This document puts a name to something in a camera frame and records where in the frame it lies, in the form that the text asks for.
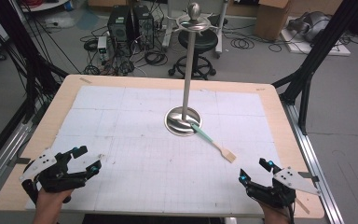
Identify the aluminium rail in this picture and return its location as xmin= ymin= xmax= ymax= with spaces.
xmin=0 ymin=119 xmax=34 ymax=203
xmin=281 ymin=100 xmax=345 ymax=224

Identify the green handled wooden spatula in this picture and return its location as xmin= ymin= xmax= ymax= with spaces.
xmin=189 ymin=122 xmax=238 ymax=164

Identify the black metal frame stand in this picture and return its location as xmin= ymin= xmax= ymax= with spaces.
xmin=0 ymin=0 xmax=70 ymax=124
xmin=271 ymin=0 xmax=358 ymax=135

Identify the grey tape piece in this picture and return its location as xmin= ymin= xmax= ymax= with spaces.
xmin=306 ymin=171 xmax=321 ymax=183
xmin=7 ymin=156 xmax=32 ymax=168

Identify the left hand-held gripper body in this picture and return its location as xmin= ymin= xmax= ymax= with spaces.
xmin=19 ymin=148 xmax=90 ymax=205

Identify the black round stool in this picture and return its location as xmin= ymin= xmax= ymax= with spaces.
xmin=168 ymin=29 xmax=218 ymax=81

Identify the metal utensil rack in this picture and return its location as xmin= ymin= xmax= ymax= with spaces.
xmin=164 ymin=2 xmax=224 ymax=137

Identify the black computer tower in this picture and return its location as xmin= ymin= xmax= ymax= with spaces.
xmin=132 ymin=4 xmax=155 ymax=51
xmin=107 ymin=5 xmax=131 ymax=43

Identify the brown cardboard box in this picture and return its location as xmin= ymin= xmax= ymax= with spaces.
xmin=254 ymin=0 xmax=292 ymax=42

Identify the grey bag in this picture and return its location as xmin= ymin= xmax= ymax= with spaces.
xmin=286 ymin=10 xmax=333 ymax=43

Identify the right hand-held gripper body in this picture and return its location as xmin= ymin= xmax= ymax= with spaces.
xmin=245 ymin=166 xmax=322 ymax=210

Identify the small white power unit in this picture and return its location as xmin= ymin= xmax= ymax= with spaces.
xmin=96 ymin=35 xmax=108 ymax=62

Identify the white round tabletop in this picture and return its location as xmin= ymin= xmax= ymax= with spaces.
xmin=20 ymin=0 xmax=71 ymax=13

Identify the white flat board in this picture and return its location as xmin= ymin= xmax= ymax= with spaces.
xmin=280 ymin=29 xmax=351 ymax=57

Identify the person's left hand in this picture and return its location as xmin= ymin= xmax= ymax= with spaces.
xmin=32 ymin=186 xmax=75 ymax=224

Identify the person's right hand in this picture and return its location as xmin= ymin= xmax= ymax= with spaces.
xmin=258 ymin=200 xmax=294 ymax=224

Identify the white grid mat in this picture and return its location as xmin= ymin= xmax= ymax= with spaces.
xmin=25 ymin=85 xmax=285 ymax=217

